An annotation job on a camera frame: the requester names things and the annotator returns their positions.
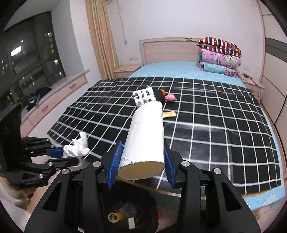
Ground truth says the teal printed quilt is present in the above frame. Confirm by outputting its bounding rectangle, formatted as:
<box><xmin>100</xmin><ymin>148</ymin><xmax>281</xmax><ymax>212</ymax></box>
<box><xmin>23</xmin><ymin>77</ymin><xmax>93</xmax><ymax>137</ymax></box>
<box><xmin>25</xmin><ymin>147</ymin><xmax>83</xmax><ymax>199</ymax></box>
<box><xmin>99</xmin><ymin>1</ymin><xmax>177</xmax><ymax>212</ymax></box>
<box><xmin>198</xmin><ymin>62</ymin><xmax>240</xmax><ymax>78</ymax></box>

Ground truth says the light wardrobe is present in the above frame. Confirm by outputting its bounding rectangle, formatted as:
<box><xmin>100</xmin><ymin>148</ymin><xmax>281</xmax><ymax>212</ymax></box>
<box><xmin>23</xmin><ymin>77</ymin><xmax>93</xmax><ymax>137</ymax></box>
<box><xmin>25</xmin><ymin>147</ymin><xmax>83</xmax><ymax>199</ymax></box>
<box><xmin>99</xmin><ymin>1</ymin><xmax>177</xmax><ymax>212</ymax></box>
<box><xmin>258</xmin><ymin>0</ymin><xmax>287</xmax><ymax>126</ymax></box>

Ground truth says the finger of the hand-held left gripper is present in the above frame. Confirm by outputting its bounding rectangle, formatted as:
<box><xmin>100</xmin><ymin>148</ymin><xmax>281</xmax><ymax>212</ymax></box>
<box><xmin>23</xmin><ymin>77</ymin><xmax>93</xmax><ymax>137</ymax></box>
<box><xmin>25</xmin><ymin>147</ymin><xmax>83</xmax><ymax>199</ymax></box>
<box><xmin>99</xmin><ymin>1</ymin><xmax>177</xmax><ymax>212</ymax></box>
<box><xmin>29</xmin><ymin>157</ymin><xmax>79</xmax><ymax>173</ymax></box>
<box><xmin>21</xmin><ymin>137</ymin><xmax>65</xmax><ymax>158</ymax></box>

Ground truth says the black cable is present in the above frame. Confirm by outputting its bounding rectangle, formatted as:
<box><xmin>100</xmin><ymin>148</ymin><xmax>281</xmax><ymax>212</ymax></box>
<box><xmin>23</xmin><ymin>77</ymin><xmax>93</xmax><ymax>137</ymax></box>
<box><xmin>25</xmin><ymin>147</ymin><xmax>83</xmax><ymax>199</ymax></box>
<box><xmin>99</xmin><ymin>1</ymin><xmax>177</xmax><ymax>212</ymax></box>
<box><xmin>239</xmin><ymin>73</ymin><xmax>263</xmax><ymax>101</ymax></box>

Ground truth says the blue bed sheet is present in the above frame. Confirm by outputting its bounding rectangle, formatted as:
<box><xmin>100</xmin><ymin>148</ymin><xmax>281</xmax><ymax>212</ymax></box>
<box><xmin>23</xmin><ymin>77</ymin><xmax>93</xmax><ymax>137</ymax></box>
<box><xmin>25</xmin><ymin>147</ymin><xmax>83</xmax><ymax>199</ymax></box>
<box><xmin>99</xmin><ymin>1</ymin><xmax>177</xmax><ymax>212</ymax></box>
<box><xmin>128</xmin><ymin>61</ymin><xmax>287</xmax><ymax>211</ymax></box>

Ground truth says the beige curtain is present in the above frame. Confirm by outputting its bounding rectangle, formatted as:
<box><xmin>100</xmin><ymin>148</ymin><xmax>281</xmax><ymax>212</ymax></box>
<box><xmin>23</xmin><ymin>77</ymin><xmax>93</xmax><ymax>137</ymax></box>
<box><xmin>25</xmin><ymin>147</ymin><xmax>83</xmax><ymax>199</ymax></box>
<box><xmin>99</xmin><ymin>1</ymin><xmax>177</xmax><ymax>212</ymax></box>
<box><xmin>85</xmin><ymin>0</ymin><xmax>120</xmax><ymax>80</ymax></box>

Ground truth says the black bottle with orange cap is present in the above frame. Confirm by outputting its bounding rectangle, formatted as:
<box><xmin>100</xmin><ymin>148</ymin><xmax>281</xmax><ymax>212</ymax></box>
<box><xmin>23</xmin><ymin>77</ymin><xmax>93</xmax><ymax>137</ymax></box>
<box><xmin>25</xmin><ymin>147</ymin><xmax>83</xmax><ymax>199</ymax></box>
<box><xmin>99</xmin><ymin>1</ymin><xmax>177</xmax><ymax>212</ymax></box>
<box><xmin>155</xmin><ymin>89</ymin><xmax>167</xmax><ymax>103</ymax></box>

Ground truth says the yellow tape roll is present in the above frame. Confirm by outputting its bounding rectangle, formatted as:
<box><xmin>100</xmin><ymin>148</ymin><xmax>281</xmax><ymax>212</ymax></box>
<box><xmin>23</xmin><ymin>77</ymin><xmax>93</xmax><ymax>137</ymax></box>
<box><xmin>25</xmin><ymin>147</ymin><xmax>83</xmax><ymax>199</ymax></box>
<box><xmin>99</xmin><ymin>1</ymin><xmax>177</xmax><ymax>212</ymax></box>
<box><xmin>108</xmin><ymin>212</ymin><xmax>123</xmax><ymax>223</ymax></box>

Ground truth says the black checked blanket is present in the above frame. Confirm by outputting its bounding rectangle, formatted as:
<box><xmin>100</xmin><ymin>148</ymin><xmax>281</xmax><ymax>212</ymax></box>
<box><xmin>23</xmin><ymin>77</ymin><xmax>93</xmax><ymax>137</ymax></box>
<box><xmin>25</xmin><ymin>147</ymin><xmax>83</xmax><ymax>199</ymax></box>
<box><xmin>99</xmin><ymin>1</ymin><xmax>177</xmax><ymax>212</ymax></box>
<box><xmin>47</xmin><ymin>77</ymin><xmax>282</xmax><ymax>195</ymax></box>

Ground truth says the white cardboard tube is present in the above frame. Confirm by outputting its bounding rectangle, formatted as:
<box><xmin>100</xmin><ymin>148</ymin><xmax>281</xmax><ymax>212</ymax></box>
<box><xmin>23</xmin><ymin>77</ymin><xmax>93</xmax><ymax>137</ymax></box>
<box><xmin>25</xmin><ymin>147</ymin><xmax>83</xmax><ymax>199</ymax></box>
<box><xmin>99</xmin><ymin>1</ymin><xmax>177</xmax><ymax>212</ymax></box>
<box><xmin>118</xmin><ymin>101</ymin><xmax>166</xmax><ymax>180</ymax></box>

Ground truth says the silver blister pack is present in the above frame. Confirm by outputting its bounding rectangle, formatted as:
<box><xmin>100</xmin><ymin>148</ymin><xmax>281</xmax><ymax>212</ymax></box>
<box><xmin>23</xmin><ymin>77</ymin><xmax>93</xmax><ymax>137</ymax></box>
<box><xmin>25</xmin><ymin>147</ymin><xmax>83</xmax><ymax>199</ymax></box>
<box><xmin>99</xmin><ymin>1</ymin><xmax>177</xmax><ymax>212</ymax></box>
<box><xmin>132</xmin><ymin>87</ymin><xmax>157</xmax><ymax>107</ymax></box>

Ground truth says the wooden bed headboard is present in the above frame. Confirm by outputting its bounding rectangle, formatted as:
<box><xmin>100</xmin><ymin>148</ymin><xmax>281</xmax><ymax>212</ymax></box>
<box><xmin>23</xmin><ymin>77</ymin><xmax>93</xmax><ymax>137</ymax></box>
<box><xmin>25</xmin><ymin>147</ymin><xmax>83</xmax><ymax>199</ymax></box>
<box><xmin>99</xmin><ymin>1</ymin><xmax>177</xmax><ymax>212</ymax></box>
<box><xmin>139</xmin><ymin>37</ymin><xmax>202</xmax><ymax>66</ymax></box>

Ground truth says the white tissue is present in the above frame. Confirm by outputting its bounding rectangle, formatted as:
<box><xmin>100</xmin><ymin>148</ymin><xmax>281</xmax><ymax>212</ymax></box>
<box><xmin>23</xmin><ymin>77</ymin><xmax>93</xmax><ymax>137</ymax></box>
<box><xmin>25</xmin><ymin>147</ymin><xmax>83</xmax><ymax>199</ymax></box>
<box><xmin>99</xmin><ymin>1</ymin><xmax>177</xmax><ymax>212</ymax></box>
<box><xmin>63</xmin><ymin>132</ymin><xmax>91</xmax><ymax>158</ymax></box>

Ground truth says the pink printed quilt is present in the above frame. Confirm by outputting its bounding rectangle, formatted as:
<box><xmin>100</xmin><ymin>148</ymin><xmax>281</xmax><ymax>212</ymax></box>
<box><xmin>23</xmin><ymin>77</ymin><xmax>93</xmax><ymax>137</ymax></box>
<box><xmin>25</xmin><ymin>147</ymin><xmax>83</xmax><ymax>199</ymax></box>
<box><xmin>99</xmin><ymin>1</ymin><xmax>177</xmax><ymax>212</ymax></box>
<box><xmin>197</xmin><ymin>49</ymin><xmax>242</xmax><ymax>69</ymax></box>

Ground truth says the light wooden nightstand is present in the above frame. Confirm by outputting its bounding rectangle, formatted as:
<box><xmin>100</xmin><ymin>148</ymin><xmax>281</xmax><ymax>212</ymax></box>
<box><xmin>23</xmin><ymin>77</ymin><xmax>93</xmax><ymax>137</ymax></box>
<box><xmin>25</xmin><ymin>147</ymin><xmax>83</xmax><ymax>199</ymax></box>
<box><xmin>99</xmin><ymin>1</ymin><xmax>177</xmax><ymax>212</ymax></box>
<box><xmin>241</xmin><ymin>76</ymin><xmax>265</xmax><ymax>90</ymax></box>
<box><xmin>113</xmin><ymin>64</ymin><xmax>142</xmax><ymax>79</ymax></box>

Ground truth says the dark window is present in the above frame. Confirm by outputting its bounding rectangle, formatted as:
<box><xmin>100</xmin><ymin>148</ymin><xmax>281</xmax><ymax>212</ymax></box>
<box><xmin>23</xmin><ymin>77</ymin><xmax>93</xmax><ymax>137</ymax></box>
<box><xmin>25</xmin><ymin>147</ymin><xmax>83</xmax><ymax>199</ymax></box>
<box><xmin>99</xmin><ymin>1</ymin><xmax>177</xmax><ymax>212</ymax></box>
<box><xmin>0</xmin><ymin>11</ymin><xmax>66</xmax><ymax>112</ymax></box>

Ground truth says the black garment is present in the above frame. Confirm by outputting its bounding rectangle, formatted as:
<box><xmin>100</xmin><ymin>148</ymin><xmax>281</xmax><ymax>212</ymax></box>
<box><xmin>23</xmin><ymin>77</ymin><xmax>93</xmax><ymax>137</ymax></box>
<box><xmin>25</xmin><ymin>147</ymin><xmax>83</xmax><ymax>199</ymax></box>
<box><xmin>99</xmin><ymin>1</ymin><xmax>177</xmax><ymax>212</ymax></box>
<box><xmin>37</xmin><ymin>86</ymin><xmax>52</xmax><ymax>96</ymax></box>

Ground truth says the striped pillow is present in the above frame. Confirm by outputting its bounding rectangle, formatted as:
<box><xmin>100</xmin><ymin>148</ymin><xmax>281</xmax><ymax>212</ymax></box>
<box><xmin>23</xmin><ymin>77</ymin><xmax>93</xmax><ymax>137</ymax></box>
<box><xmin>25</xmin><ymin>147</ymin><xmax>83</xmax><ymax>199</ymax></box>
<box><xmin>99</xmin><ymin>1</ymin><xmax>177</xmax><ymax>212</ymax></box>
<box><xmin>196</xmin><ymin>38</ymin><xmax>243</xmax><ymax>57</ymax></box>

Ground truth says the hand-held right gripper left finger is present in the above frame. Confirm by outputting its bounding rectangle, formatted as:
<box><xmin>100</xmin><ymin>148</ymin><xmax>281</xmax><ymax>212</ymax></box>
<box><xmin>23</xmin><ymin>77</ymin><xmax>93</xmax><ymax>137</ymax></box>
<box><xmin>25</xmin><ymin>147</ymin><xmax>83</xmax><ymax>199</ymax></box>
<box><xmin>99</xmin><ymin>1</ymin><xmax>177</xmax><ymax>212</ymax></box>
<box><xmin>24</xmin><ymin>141</ymin><xmax>124</xmax><ymax>233</ymax></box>

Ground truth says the dark folded garment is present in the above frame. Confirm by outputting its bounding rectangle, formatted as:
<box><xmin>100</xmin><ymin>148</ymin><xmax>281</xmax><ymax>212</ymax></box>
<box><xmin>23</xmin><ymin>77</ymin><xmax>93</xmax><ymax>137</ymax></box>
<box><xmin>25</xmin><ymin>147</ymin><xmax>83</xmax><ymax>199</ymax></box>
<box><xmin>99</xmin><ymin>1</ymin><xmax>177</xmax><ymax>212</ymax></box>
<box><xmin>26</xmin><ymin>94</ymin><xmax>41</xmax><ymax>111</ymax></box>

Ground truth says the black trash bin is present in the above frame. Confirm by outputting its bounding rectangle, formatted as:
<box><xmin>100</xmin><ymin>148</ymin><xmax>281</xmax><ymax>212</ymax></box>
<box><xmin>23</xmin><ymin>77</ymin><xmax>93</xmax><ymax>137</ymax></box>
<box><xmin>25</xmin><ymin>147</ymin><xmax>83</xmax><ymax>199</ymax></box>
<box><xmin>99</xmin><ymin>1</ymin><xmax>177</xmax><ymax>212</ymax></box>
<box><xmin>100</xmin><ymin>179</ymin><xmax>183</xmax><ymax>233</ymax></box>

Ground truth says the person's left hand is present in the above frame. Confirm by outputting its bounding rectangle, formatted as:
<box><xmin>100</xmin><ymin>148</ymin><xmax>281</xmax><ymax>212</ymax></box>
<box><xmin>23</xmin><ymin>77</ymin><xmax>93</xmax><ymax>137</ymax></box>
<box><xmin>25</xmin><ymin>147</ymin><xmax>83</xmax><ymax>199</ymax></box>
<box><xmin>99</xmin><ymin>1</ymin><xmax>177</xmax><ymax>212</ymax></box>
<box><xmin>21</xmin><ymin>187</ymin><xmax>37</xmax><ymax>200</ymax></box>

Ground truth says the window seat drawer cabinet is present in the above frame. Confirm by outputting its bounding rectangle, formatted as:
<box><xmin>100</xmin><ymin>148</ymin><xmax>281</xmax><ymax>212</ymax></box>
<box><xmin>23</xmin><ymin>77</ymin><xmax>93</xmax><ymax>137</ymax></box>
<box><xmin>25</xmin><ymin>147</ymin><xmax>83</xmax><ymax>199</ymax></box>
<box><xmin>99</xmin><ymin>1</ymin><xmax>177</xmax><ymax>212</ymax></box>
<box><xmin>20</xmin><ymin>69</ymin><xmax>90</xmax><ymax>137</ymax></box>

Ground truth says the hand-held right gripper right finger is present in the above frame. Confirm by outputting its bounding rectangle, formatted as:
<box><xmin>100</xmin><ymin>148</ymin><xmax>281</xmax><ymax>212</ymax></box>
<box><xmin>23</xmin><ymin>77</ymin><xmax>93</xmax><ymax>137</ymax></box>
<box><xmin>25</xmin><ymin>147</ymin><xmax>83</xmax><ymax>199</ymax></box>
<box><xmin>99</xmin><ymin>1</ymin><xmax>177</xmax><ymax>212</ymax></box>
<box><xmin>164</xmin><ymin>143</ymin><xmax>262</xmax><ymax>233</ymax></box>

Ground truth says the person's left forearm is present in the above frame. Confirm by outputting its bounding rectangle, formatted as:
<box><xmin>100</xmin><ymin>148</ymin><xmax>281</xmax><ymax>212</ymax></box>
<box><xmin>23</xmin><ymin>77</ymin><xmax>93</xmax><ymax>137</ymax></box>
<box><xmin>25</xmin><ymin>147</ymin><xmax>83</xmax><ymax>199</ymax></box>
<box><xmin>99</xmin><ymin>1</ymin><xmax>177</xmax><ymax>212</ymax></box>
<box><xmin>0</xmin><ymin>177</ymin><xmax>32</xmax><ymax>233</ymax></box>

